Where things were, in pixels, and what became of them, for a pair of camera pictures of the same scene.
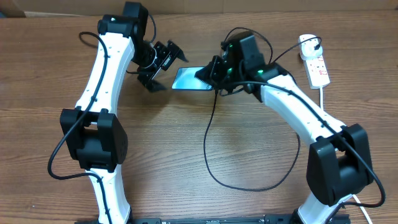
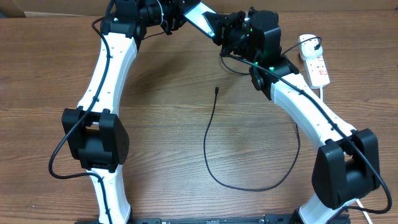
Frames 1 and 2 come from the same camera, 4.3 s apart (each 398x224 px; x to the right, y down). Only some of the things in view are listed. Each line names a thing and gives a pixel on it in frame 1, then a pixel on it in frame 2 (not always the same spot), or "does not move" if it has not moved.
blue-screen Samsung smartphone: (185, 79) -> (194, 15)
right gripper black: (208, 77) -> (222, 30)
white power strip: (316, 72) does not move
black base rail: (272, 219) does not move
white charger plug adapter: (307, 50) does not move
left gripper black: (146, 75) -> (178, 7)
